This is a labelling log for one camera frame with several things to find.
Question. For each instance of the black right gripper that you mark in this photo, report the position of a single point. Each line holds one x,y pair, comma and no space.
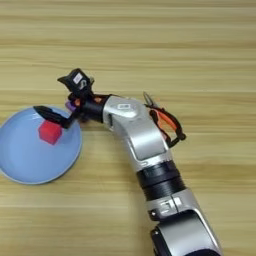
91,108

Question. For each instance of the red cube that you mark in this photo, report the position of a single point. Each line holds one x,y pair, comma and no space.
50,132

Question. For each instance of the orange black needle-nose pliers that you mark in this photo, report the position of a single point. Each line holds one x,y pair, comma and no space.
163,121

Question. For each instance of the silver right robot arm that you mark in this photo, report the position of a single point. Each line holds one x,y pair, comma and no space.
146,143

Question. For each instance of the purple rectangular block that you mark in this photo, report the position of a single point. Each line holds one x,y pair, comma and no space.
69,106

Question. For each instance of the black box with white label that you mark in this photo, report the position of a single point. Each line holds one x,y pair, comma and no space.
80,81

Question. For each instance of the light blue round plate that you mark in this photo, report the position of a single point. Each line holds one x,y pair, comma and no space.
23,156

